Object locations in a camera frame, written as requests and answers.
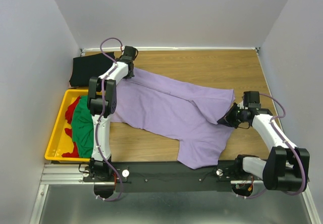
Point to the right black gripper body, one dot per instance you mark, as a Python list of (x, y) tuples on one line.
[(239, 115)]

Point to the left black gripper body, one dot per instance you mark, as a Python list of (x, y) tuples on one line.
[(131, 74)]

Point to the purple t shirt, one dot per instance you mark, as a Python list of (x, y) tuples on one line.
[(178, 110)]

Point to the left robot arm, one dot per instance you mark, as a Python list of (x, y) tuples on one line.
[(102, 103)]

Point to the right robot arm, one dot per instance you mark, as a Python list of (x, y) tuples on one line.
[(286, 168)]

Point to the folded black t shirt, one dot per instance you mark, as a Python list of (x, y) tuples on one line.
[(88, 66)]

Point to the green t shirt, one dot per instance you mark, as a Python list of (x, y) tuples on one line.
[(82, 128)]

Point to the red t shirt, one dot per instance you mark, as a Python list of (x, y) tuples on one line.
[(69, 116)]

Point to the yellow plastic bin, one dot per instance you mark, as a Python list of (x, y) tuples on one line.
[(59, 142)]

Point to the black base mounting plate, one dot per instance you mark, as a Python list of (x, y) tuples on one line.
[(169, 176)]

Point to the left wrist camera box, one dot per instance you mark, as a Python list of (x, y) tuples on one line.
[(130, 51)]

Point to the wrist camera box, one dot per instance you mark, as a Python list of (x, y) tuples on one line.
[(130, 51), (251, 99)]

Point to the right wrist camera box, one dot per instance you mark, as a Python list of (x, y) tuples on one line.
[(251, 99)]

